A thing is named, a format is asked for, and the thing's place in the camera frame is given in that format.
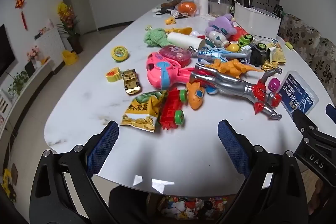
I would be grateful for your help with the pink flowers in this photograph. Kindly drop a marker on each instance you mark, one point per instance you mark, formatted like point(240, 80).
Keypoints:
point(33, 53)

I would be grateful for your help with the cardboard box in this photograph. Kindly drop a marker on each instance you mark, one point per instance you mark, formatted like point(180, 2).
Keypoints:
point(189, 207)

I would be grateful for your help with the yellow toy excavator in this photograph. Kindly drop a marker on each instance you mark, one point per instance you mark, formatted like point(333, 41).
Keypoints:
point(8, 184)

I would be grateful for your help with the green wheeled toy car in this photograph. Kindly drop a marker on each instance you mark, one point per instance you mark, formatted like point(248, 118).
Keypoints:
point(246, 39)

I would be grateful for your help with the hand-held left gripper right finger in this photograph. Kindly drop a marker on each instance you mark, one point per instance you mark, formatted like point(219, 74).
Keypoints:
point(233, 150)

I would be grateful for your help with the green leafy plant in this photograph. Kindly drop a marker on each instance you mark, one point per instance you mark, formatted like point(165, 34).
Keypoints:
point(17, 82)

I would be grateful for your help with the purple plush toy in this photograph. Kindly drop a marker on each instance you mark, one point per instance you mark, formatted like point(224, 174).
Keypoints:
point(221, 24)

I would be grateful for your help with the yellow green snack packet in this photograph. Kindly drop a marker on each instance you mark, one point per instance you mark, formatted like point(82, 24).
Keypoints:
point(141, 111)

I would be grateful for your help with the potted yellow flower plant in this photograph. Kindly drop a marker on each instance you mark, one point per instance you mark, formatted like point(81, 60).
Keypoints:
point(67, 16)

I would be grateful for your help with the yellow toy ball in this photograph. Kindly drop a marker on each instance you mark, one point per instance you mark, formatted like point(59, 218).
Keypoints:
point(233, 48)

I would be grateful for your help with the dark snack packet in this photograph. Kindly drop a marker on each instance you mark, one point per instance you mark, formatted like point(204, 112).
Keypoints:
point(179, 14)

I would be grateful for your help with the blue plastic card box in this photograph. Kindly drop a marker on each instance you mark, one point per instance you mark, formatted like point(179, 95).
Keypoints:
point(296, 94)

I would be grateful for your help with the white pegboard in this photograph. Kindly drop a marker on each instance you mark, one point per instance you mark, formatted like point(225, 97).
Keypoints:
point(262, 1)

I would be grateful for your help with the person's right hand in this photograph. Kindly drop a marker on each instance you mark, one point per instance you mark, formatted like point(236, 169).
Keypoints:
point(316, 197)

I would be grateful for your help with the yellow paper packets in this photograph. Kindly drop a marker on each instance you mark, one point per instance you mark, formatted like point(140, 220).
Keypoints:
point(278, 56)

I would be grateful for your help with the small boxes on cover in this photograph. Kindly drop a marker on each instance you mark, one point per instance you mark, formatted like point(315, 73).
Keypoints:
point(44, 28)

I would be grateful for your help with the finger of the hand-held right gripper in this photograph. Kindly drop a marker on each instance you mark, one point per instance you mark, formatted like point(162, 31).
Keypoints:
point(331, 109)
point(303, 123)

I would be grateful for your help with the white door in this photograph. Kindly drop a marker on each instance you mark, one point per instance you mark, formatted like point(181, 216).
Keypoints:
point(78, 6)

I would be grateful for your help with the pink toy case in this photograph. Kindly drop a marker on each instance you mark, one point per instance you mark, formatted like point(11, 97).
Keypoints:
point(174, 54)

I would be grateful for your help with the brown bread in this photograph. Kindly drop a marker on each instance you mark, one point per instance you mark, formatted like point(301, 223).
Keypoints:
point(169, 4)

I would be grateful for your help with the small yellow red toy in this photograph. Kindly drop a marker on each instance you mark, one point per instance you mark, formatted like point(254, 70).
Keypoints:
point(113, 75)

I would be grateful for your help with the clear glass jar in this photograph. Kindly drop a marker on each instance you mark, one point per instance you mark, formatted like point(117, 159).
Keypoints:
point(219, 5)

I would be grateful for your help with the yellow potty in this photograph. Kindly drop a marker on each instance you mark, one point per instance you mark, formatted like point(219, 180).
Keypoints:
point(70, 57)

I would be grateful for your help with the red toy truck green wheels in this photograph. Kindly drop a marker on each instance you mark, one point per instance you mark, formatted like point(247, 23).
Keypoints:
point(170, 108)

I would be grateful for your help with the blue silver hero figure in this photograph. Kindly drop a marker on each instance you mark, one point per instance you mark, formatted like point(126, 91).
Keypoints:
point(218, 53)

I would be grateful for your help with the orange bag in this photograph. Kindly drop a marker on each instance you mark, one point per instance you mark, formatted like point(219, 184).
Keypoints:
point(186, 6)

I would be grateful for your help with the black picture frame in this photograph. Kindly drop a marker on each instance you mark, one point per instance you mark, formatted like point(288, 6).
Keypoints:
point(29, 68)

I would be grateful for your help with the white storage box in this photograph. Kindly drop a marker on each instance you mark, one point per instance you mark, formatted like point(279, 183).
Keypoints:
point(254, 20)

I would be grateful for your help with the white television cabinet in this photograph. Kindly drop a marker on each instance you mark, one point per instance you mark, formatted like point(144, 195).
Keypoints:
point(34, 79)

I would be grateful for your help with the yellow marker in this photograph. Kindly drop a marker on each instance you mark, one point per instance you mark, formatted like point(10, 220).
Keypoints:
point(288, 45)

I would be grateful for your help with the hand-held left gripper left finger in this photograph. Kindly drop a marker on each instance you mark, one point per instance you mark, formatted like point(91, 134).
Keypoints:
point(103, 150)

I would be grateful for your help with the orange toy dinosaur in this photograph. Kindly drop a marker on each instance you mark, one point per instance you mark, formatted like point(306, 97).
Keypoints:
point(228, 67)

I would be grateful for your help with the white paper towel roll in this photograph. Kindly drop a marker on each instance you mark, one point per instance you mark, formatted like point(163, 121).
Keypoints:
point(202, 6)

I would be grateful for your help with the orange toy fish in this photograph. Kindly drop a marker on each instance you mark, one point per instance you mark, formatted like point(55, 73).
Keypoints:
point(195, 98)

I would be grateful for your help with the black television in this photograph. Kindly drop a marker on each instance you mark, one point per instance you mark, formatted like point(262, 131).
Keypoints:
point(5, 50)

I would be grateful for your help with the green knitted plush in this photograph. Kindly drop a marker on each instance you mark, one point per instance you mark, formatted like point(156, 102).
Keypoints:
point(155, 36)

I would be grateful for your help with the silver red hero figure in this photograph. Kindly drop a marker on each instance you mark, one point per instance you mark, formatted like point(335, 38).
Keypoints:
point(231, 83)

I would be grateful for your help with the yellow round spinner toy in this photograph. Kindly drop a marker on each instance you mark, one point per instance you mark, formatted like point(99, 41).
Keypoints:
point(119, 54)

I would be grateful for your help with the pink toy blaster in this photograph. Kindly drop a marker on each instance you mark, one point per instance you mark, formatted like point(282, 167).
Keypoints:
point(160, 71)

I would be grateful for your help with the white radiator cover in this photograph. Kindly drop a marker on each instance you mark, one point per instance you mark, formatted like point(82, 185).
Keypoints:
point(50, 44)

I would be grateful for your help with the white robot toy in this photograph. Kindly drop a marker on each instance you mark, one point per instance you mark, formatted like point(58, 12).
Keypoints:
point(218, 39)

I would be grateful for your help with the gold toy car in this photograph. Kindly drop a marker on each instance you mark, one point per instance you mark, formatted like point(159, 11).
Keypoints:
point(130, 81)

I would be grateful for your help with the black toy truck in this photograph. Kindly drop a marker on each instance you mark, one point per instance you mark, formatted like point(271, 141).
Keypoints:
point(257, 54)

